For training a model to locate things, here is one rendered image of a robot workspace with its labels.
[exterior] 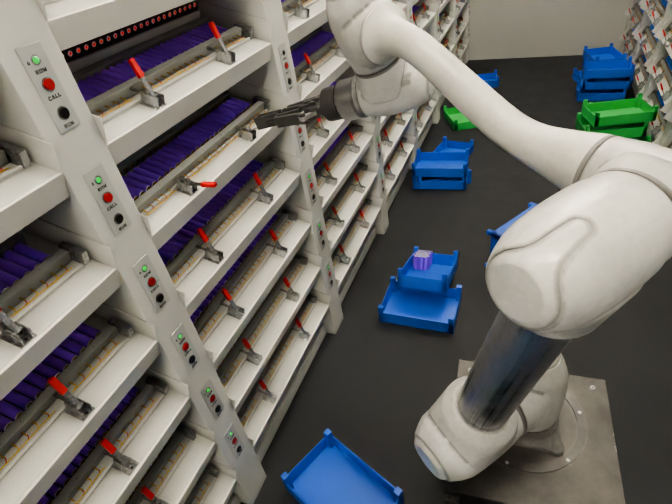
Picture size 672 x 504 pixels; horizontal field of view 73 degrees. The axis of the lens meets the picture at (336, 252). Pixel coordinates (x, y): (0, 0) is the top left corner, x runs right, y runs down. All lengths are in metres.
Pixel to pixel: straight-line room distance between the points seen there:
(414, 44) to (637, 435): 1.33
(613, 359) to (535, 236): 1.39
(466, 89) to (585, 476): 0.91
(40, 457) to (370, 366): 1.15
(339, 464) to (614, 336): 1.08
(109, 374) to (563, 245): 0.80
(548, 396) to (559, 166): 0.56
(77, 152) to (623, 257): 0.76
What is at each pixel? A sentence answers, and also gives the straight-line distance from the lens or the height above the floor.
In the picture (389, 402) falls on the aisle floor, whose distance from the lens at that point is 1.68.
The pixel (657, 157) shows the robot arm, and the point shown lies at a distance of 0.68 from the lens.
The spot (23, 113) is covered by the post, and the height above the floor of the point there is 1.22.
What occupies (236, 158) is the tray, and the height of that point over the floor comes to 0.93.
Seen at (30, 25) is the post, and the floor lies 1.31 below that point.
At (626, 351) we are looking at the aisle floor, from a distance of 1.93.
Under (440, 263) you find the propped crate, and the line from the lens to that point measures 2.16.
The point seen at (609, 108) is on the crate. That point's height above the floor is 0.25.
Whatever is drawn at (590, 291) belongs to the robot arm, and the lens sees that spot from 0.53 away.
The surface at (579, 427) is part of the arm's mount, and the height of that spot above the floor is 0.28.
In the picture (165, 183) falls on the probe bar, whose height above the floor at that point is 0.97.
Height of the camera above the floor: 1.38
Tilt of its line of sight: 37 degrees down
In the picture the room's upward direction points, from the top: 11 degrees counter-clockwise
